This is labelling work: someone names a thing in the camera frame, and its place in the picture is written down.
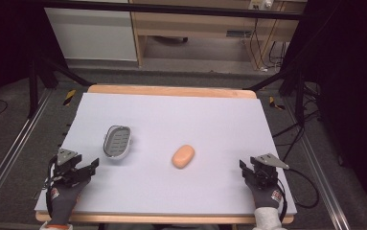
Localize wooden desk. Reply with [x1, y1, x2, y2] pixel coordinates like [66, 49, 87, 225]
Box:
[128, 0, 302, 71]

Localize hand-held gripper cable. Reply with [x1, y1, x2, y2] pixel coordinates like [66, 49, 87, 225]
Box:
[276, 167, 320, 222]
[44, 154, 59, 216]

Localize black floor cables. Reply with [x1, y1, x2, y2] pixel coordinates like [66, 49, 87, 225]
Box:
[271, 81, 321, 162]

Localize orange soap bar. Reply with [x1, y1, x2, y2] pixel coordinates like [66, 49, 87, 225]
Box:
[171, 144, 195, 170]

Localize cables under desk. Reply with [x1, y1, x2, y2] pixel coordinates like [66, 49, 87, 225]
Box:
[248, 18, 288, 71]

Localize white wall socket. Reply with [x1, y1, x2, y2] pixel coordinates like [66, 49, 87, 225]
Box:
[248, 0, 274, 11]

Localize person's right hand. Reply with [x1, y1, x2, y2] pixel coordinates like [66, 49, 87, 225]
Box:
[242, 173, 284, 211]

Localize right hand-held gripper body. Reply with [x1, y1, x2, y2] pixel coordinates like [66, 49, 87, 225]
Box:
[247, 152, 290, 190]

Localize wooden table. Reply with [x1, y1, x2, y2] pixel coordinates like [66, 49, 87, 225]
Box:
[34, 83, 296, 225]

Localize white table mat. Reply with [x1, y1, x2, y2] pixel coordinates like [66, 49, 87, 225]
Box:
[34, 92, 298, 217]

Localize black metal crossbar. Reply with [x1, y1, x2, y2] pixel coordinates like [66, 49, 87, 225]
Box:
[40, 0, 304, 21]

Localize white cabinet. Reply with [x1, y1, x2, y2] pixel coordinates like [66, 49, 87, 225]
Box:
[44, 7, 138, 62]

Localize left hand-held gripper cable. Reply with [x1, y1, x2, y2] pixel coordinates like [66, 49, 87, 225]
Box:
[44, 154, 59, 216]

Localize black metal stand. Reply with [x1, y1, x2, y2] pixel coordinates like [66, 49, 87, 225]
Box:
[27, 55, 93, 120]
[242, 62, 320, 127]

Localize yellow black floor tape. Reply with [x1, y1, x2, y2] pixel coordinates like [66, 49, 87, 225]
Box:
[62, 89, 77, 106]
[268, 96, 287, 111]

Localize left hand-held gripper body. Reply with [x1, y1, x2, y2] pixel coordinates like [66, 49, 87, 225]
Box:
[48, 148, 92, 190]

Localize person's left hand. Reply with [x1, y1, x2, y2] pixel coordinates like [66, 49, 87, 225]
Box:
[45, 178, 91, 227]

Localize grey soap dish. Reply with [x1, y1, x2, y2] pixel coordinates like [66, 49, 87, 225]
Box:
[103, 125, 133, 160]

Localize right hand-held gripper cable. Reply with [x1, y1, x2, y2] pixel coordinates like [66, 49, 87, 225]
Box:
[276, 167, 320, 222]

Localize metal floor rail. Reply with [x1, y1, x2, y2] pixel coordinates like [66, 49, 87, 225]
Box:
[284, 95, 353, 230]
[0, 88, 54, 222]

